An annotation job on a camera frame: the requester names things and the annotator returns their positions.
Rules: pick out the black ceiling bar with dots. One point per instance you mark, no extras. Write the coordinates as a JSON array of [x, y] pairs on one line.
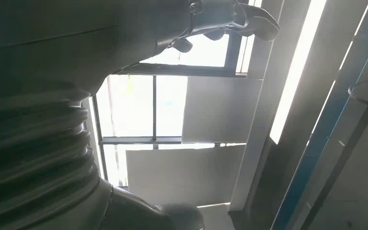
[[346, 152]]

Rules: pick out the grey roller blind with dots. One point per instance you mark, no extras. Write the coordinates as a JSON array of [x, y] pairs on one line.
[[219, 111], [184, 174]]

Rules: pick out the blue ceiling beam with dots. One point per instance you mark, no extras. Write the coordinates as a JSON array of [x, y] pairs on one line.
[[314, 149]]

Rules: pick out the long ceiling light strip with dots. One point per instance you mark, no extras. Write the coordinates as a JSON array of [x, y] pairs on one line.
[[295, 73]]

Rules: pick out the window with dark frame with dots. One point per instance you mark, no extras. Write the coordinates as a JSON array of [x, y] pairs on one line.
[[130, 104]]

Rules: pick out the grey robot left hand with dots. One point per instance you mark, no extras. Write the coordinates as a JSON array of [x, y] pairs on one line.
[[60, 38]]

